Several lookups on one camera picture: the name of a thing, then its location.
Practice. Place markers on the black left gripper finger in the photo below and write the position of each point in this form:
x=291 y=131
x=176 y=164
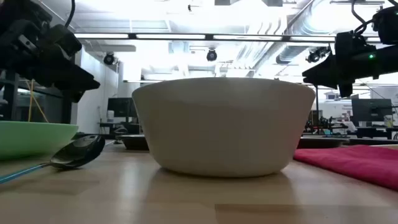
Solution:
x=77 y=77
x=76 y=95

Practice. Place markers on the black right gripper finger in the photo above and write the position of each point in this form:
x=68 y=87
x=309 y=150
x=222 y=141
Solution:
x=323 y=74
x=345 y=90

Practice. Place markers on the green plate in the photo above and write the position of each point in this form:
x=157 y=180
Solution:
x=31 y=140

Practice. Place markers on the red cloth napkin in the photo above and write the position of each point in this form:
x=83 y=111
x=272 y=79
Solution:
x=357 y=161

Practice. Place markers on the beige bowl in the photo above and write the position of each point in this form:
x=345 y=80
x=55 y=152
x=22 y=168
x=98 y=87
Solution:
x=224 y=124

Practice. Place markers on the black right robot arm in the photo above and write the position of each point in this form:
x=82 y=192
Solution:
x=387 y=25

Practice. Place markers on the dark brown serving tray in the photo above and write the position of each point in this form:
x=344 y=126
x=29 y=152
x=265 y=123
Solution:
x=133 y=142

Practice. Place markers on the black computer monitor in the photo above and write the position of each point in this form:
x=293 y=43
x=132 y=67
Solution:
x=122 y=107
x=371 y=110

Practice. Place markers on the black ceiling spotlight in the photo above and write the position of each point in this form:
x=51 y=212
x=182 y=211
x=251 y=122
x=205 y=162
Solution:
x=211 y=55
x=109 y=59

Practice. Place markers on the long ceiling light strip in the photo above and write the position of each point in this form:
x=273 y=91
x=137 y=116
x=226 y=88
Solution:
x=171 y=36

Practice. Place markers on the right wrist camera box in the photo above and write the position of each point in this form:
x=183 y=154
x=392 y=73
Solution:
x=354 y=45

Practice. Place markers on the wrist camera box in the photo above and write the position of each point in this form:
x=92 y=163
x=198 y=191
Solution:
x=354 y=45
x=63 y=40

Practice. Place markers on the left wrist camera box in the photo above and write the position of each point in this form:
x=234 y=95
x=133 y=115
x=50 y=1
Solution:
x=63 y=40

